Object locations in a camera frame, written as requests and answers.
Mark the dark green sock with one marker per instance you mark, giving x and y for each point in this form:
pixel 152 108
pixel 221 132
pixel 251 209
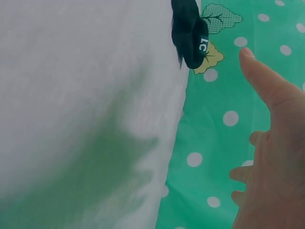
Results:
pixel 190 33

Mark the white cloth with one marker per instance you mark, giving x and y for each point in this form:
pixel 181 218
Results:
pixel 83 83

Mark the person's right hand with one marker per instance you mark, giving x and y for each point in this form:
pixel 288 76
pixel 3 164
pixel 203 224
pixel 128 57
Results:
pixel 281 155

